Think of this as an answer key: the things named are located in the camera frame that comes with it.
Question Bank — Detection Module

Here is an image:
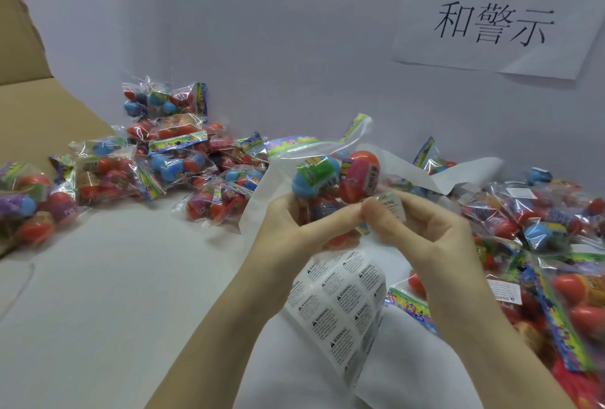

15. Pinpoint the pile of toy egg packets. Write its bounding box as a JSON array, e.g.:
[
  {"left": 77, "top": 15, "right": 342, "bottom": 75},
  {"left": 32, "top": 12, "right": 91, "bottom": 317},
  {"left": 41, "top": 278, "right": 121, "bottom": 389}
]
[
  {"left": 0, "top": 75, "right": 272, "bottom": 248},
  {"left": 383, "top": 136, "right": 605, "bottom": 409}
]

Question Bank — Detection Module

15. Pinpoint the person's left hand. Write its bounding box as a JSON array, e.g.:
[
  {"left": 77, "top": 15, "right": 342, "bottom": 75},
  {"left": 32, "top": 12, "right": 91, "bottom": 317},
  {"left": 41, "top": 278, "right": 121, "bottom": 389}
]
[{"left": 245, "top": 189, "right": 373, "bottom": 287}]

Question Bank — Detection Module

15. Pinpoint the white warning sticker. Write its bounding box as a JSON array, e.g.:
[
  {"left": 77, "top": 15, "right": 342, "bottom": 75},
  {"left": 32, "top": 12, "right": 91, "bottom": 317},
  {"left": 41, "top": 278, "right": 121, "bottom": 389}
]
[{"left": 376, "top": 192, "right": 407, "bottom": 223}]

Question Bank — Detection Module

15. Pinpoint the person's right hand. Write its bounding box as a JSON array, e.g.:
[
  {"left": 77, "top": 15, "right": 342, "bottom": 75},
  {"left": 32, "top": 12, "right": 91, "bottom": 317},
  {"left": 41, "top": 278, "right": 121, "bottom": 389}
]
[{"left": 361, "top": 187, "right": 493, "bottom": 311}]

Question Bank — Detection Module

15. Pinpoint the white paper wall sign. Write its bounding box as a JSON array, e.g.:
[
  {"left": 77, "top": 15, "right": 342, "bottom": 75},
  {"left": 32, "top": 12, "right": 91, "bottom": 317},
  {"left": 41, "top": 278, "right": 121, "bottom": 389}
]
[{"left": 391, "top": 0, "right": 605, "bottom": 81}]

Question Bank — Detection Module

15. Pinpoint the clear toy egg bag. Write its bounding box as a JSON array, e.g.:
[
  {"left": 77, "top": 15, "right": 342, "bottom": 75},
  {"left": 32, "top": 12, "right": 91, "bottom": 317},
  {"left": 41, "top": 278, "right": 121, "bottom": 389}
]
[{"left": 267, "top": 113, "right": 408, "bottom": 253}]

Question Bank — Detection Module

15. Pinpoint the person's right forearm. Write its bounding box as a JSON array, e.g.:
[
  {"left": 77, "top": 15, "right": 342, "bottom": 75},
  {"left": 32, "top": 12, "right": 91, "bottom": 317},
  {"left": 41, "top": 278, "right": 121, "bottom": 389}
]
[{"left": 424, "top": 276, "right": 582, "bottom": 409}]

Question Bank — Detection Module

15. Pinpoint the brown cardboard box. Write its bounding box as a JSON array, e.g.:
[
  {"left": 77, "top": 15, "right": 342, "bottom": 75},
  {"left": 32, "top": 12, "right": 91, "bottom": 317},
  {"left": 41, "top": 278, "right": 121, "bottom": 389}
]
[{"left": 0, "top": 0, "right": 139, "bottom": 260}]

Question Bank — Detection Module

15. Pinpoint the person's left forearm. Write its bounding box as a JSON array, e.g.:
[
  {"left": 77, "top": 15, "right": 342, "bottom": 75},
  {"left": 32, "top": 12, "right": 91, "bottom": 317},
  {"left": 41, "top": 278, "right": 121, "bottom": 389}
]
[{"left": 144, "top": 260, "right": 305, "bottom": 409}]

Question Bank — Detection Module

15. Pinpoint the sheet of warning labels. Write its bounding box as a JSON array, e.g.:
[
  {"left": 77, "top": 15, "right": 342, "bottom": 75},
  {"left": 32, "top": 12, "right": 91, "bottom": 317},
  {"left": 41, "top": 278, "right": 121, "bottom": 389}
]
[{"left": 284, "top": 248, "right": 389, "bottom": 389}]

